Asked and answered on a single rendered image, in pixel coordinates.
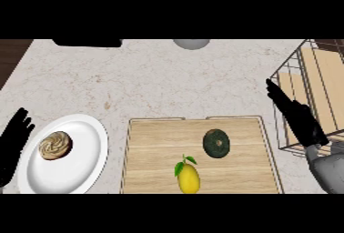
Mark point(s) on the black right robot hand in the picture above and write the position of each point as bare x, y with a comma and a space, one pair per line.
298, 118

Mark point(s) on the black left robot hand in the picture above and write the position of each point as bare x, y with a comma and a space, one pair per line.
11, 142

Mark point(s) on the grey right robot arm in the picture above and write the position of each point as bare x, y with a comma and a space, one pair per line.
324, 170

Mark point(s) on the wooden tray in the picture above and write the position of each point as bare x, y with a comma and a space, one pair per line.
200, 157

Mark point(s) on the yellow lemon with leaves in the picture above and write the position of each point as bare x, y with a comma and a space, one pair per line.
187, 179

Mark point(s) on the brown frosted cupcake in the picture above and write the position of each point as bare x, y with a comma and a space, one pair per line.
54, 145

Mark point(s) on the white oval plate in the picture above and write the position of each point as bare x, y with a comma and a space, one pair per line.
66, 154

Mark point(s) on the dark green round avocado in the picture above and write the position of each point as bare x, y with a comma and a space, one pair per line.
215, 143

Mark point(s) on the grey round object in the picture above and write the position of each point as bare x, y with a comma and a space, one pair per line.
190, 43

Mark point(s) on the black appliance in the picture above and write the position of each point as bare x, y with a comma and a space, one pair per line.
87, 42

